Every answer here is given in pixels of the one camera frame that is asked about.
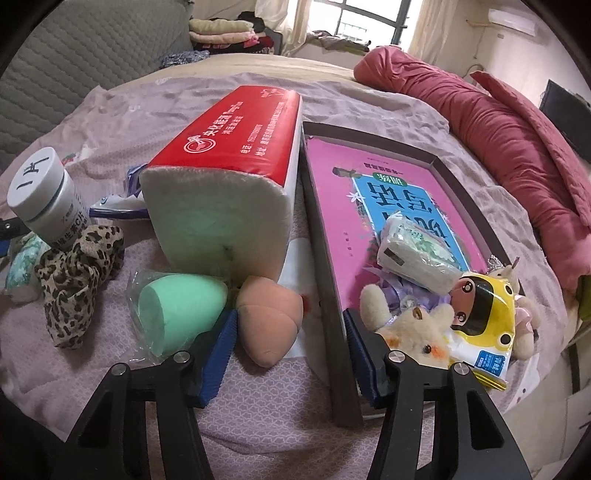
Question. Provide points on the red tissue pack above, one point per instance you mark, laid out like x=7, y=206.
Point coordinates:
x=221, y=152

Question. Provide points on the pink dress teddy bear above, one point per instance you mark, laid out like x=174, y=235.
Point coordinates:
x=521, y=318

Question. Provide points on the dark brown shallow box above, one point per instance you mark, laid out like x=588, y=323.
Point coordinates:
x=323, y=277

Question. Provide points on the pile of folded clothes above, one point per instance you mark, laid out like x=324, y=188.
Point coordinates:
x=226, y=34

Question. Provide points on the yellow cartoon snack packet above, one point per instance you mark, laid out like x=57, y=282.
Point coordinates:
x=489, y=323

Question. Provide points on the blue white snack packet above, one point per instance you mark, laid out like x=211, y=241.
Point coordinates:
x=117, y=203

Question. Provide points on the beige bed sheet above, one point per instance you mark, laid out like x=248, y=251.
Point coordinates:
x=258, y=69

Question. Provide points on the white lidded bottle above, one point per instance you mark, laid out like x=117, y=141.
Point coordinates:
x=41, y=194

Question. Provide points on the dark patterned cloth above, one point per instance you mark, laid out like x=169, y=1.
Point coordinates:
x=184, y=59

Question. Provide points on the cream curtain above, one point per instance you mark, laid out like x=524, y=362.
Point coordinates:
x=299, y=27
x=421, y=27

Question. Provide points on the grey quilted headboard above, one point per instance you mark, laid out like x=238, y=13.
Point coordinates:
x=83, y=60

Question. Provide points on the black television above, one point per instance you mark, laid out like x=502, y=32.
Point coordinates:
x=565, y=108

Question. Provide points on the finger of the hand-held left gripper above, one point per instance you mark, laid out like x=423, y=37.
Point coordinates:
x=8, y=229

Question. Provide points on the green makeup sponge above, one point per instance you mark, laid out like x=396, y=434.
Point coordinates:
x=178, y=314

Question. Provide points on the leopard print scrunchie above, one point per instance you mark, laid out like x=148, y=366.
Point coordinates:
x=74, y=277

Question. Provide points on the white air conditioner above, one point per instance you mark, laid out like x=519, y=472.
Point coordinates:
x=512, y=22

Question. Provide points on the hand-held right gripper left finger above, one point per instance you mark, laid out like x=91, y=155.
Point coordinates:
x=217, y=360

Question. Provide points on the purple dress plush toy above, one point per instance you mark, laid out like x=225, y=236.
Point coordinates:
x=397, y=295

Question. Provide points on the pink book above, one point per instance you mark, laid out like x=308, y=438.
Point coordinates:
x=332, y=198

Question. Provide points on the small white tissue pack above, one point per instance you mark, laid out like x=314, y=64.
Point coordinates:
x=420, y=256

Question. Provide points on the window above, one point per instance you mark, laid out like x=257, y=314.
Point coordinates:
x=369, y=18

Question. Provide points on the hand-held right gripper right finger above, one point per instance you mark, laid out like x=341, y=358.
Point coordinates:
x=364, y=360

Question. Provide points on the pink quilt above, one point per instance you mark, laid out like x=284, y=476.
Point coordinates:
x=485, y=129

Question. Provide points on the clothes on windowsill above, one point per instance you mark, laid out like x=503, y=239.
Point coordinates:
x=339, y=41

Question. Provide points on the peach makeup sponge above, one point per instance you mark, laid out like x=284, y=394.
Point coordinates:
x=268, y=318

